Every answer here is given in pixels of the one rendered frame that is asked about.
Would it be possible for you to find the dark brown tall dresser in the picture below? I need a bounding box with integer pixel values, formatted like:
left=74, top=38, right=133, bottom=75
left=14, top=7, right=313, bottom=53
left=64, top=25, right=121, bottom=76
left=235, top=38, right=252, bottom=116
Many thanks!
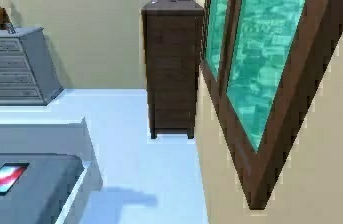
left=141, top=0, right=206, bottom=140

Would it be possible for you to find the grey chest of drawers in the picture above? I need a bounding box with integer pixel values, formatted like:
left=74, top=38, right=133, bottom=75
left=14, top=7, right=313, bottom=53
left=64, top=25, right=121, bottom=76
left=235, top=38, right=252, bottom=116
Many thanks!
left=0, top=27, right=65, bottom=107

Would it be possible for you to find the grey bed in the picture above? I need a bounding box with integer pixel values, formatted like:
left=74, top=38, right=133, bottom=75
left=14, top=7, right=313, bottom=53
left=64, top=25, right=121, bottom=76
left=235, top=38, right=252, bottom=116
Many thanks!
left=0, top=117, right=104, bottom=224

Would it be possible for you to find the brown framed window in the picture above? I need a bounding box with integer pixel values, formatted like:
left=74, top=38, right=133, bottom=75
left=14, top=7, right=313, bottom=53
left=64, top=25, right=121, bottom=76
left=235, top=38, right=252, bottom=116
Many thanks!
left=200, top=0, right=343, bottom=211

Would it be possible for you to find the black phone with red screen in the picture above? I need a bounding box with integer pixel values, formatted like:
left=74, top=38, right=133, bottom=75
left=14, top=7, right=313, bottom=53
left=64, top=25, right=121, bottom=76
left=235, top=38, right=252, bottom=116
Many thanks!
left=0, top=162, right=31, bottom=196

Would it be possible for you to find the brown statue ornament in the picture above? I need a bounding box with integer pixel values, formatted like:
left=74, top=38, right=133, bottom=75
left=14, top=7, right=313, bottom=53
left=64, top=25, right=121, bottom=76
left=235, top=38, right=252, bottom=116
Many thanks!
left=0, top=0, right=17, bottom=35

